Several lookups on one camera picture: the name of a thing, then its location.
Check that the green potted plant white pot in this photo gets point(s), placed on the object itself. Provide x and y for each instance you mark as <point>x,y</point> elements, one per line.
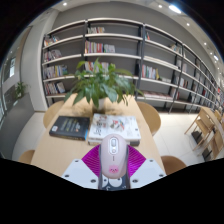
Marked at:
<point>100,86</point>

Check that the white book with dark spine end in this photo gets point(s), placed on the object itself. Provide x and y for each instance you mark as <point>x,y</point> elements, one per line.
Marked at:
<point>134,142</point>

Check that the ceiling spot lights group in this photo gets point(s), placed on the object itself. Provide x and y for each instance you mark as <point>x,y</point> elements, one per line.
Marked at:
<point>174,9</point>

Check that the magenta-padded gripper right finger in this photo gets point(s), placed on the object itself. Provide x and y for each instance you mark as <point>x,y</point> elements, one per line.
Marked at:
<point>146,171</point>

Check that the white illustrated cover book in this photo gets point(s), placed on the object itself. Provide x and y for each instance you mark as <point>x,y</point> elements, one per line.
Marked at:
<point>113,125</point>

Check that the grey bookshelf unit with books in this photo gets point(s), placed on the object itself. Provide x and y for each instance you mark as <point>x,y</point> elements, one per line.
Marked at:
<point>113,41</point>

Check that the small green background plant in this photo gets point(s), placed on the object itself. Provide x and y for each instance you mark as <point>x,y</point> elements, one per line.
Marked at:
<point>20,90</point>

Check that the black hardcover book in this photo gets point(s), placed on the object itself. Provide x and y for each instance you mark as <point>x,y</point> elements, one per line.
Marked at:
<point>68,127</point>

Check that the pink computer mouse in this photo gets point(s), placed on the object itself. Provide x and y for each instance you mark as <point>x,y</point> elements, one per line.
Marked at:
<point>113,156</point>

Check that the wooden slatted chair group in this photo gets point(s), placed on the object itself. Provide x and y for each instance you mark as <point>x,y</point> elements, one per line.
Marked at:
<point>203,123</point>

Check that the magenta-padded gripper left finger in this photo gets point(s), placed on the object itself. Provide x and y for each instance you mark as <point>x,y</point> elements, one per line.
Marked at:
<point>80,171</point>

